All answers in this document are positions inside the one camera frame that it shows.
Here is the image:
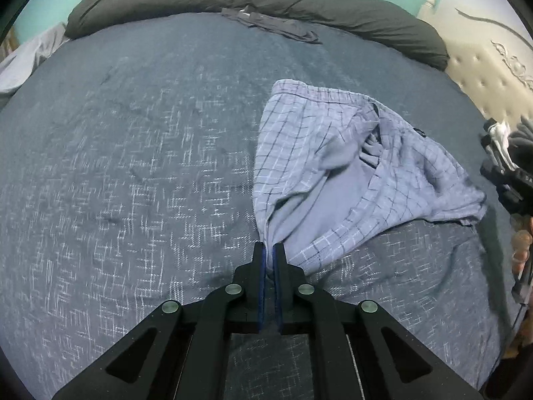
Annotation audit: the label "beige tufted headboard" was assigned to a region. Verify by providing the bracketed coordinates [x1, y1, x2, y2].
[416, 0, 533, 142]

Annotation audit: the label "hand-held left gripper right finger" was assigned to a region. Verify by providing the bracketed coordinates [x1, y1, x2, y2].
[272, 243, 484, 400]

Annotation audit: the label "light blue plaid shorts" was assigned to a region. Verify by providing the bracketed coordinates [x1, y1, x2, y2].
[252, 78, 488, 276]

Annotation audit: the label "person's right hand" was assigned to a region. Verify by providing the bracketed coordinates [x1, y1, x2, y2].
[511, 216, 533, 276]

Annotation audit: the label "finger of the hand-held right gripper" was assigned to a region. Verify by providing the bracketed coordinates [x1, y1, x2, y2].
[482, 133, 511, 171]
[480, 163, 533, 196]

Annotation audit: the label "folded grey clothes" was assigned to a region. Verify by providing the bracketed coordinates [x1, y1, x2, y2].
[509, 116, 533, 169]

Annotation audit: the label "blue patterned bed blanket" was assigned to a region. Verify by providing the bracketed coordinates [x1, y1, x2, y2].
[0, 10, 517, 400]

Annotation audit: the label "white garment with black stripes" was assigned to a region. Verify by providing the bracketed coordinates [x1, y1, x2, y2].
[485, 120, 512, 163]

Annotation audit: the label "dark grey garment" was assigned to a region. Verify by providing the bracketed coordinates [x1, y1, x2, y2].
[221, 5, 323, 45]

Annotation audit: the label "light grey bed sheet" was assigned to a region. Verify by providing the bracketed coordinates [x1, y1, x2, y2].
[0, 23, 71, 94]

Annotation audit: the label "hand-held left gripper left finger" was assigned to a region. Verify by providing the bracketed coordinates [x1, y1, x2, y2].
[52, 242, 267, 400]

